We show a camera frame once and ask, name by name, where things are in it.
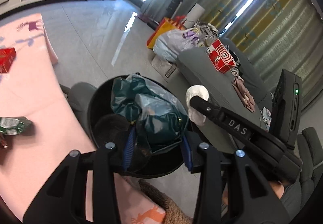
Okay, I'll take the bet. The white tissue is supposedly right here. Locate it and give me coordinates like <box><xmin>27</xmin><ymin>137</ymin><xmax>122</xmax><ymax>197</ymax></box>
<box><xmin>186</xmin><ymin>85</ymin><xmax>209</xmax><ymax>126</ymax></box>

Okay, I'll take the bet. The dark green plastic bag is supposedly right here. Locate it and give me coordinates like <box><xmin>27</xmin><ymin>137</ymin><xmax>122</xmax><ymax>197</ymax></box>
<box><xmin>111</xmin><ymin>74</ymin><xmax>189</xmax><ymax>155</ymax></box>

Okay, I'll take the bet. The red cigarette box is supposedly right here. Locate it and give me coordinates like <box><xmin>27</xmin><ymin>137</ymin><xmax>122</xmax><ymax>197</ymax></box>
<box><xmin>0</xmin><ymin>48</ymin><xmax>16</xmax><ymax>73</ymax></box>

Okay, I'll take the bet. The black round trash bin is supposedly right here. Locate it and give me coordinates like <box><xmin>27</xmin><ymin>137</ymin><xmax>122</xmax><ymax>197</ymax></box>
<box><xmin>87</xmin><ymin>73</ymin><xmax>189</xmax><ymax>179</ymax></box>

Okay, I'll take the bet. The person's right hand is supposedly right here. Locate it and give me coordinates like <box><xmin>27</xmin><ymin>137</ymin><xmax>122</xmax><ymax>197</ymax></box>
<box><xmin>222</xmin><ymin>179</ymin><xmax>291</xmax><ymax>214</ymax></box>

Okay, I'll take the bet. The grey sofa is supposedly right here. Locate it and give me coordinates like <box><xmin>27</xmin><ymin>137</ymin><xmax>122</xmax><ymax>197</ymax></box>
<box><xmin>176</xmin><ymin>37</ymin><xmax>323</xmax><ymax>219</ymax></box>

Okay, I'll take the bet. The black device with green light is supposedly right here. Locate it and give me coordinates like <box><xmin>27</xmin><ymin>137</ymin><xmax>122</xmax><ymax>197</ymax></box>
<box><xmin>269</xmin><ymin>69</ymin><xmax>302</xmax><ymax>150</ymax></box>

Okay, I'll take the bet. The red white carton box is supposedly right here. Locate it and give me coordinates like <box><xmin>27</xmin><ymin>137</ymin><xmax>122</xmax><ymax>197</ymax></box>
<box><xmin>205</xmin><ymin>39</ymin><xmax>237</xmax><ymax>74</ymax></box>

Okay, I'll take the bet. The brown fuzzy rug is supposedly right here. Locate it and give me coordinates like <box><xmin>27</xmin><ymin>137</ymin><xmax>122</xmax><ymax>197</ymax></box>
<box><xmin>138</xmin><ymin>179</ymin><xmax>193</xmax><ymax>224</ymax></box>

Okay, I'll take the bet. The white purple plastic bag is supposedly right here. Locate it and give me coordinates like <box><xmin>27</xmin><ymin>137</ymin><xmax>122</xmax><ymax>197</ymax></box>
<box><xmin>153</xmin><ymin>27</ymin><xmax>200</xmax><ymax>64</ymax></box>

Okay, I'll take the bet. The orange red shopping bag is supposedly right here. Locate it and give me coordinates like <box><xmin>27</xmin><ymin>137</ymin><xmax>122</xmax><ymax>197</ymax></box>
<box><xmin>146</xmin><ymin>15</ymin><xmax>187</xmax><ymax>49</ymax></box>

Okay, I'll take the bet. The grey yellow curtain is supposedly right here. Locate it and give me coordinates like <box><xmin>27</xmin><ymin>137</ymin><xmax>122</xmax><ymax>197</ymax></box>
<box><xmin>142</xmin><ymin>0</ymin><xmax>322</xmax><ymax>108</ymax></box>

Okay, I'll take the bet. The pink patterned tablecloth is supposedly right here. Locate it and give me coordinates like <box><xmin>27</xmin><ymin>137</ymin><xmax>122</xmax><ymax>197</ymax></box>
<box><xmin>0</xmin><ymin>13</ymin><xmax>167</xmax><ymax>224</ymax></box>

